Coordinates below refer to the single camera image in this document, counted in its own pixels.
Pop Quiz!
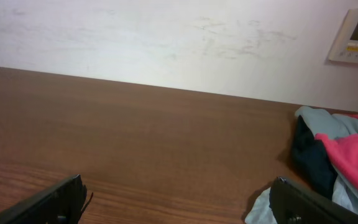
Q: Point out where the dark navy garment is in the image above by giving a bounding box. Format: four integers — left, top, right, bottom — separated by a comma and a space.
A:
290, 116, 337, 200

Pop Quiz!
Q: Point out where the light blue grey t-shirt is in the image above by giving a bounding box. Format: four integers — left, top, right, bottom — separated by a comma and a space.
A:
244, 105, 358, 224

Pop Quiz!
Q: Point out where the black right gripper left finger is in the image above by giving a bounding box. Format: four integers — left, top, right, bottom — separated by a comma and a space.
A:
0, 174, 88, 224

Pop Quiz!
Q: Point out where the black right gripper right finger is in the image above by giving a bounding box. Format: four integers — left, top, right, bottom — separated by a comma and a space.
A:
269, 177, 358, 224

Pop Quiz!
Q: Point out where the white wall control panel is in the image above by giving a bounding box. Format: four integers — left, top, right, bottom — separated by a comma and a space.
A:
328, 9, 358, 63

